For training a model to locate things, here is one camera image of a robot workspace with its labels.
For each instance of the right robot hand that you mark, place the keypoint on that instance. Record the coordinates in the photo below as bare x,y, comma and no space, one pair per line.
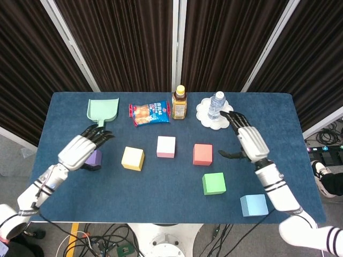
253,144

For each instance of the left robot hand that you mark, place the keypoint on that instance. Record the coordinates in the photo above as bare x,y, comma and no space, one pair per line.
77,152

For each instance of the purple foam cube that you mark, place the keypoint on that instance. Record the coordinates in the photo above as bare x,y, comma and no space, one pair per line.
95,158

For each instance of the red foam cube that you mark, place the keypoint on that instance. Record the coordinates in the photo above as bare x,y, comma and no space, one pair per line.
202,154

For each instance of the yellow foam cube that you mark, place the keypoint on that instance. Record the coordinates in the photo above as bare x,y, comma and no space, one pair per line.
131,158

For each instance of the green foam cube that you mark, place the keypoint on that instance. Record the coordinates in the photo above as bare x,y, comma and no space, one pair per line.
213,183

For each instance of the pink foam cube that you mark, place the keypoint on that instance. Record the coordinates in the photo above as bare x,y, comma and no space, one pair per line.
166,146

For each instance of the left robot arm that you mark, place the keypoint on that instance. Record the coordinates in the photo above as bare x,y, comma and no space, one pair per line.
40,187

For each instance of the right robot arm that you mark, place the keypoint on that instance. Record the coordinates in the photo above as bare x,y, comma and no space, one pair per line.
278,187

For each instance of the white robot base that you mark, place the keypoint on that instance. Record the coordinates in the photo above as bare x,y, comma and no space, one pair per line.
163,241

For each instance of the light blue foam cube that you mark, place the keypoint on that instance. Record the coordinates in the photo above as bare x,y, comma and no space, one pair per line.
253,204

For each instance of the clear plastic bag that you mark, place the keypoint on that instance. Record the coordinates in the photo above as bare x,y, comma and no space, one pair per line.
28,152

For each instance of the mint green plastic dustpan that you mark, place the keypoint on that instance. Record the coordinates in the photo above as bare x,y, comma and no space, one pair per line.
103,109

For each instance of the clear water bottle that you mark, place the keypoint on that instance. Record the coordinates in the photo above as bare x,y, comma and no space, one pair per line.
215,107

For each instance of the white scalloped plate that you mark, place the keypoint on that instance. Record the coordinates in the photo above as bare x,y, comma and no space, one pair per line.
203,117

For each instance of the white sneaker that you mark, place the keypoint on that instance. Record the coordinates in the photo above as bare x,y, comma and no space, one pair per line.
319,168

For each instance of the blue snack bag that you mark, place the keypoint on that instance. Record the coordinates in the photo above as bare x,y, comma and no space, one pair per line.
150,112

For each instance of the yellow tea bottle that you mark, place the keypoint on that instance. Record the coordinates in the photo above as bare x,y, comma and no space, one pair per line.
179,107

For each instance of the black trouser leg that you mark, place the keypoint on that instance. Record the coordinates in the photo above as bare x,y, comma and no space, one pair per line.
332,183

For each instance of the blue fabric table cover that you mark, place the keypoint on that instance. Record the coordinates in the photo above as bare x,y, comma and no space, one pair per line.
166,187

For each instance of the dark pleated curtain panel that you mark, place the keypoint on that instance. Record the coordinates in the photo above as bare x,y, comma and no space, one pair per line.
128,48
26,67
219,48
316,59

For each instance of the green circuit board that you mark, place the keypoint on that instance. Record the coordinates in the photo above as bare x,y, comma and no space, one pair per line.
123,250

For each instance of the white partition rail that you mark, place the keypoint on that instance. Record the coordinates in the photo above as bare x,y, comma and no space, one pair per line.
16,137
324,121

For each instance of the white partition post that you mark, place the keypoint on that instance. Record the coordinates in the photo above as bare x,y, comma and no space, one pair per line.
179,40
68,40
273,40

